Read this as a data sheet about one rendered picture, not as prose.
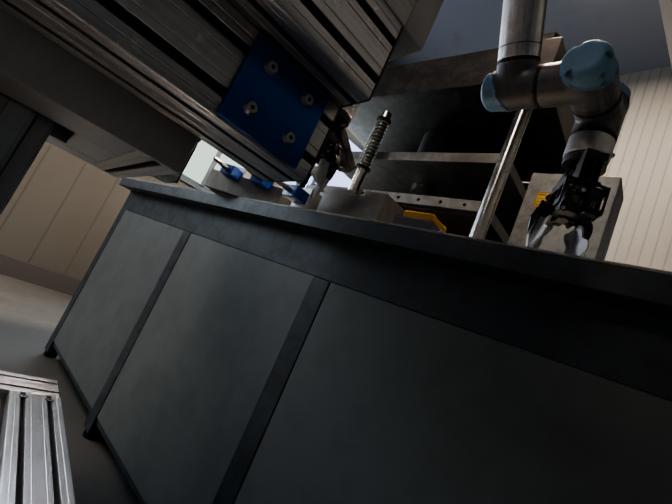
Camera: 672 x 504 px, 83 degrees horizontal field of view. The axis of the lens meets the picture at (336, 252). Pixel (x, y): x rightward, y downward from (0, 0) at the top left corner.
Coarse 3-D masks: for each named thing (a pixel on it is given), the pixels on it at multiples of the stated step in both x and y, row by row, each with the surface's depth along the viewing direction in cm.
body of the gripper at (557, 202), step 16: (576, 160) 68; (592, 160) 68; (576, 176) 65; (592, 176) 66; (560, 192) 68; (576, 192) 64; (592, 192) 64; (608, 192) 63; (560, 208) 65; (576, 208) 64; (592, 208) 63
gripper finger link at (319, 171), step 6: (324, 162) 86; (330, 162) 87; (318, 168) 85; (324, 168) 86; (312, 174) 84; (318, 174) 85; (324, 174) 86; (318, 180) 85; (324, 180) 86; (318, 186) 86; (324, 186) 86; (318, 192) 86; (312, 198) 86
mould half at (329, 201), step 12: (324, 192) 92; (336, 192) 90; (348, 192) 87; (372, 192) 83; (324, 204) 91; (336, 204) 88; (348, 204) 86; (360, 204) 84; (372, 204) 81; (384, 204) 80; (396, 204) 83; (360, 216) 82; (372, 216) 80; (384, 216) 81
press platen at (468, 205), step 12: (360, 192) 202; (384, 192) 192; (408, 204) 182; (420, 204) 176; (432, 204) 172; (444, 204) 168; (456, 204) 164; (468, 204) 161; (492, 228) 167; (504, 240) 177
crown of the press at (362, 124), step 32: (416, 64) 200; (448, 64) 186; (480, 64) 174; (384, 96) 207; (416, 96) 196; (448, 96) 185; (480, 96) 176; (352, 128) 255; (416, 128) 223; (448, 128) 210; (480, 128) 198; (544, 128) 179; (544, 160) 201; (416, 192) 218
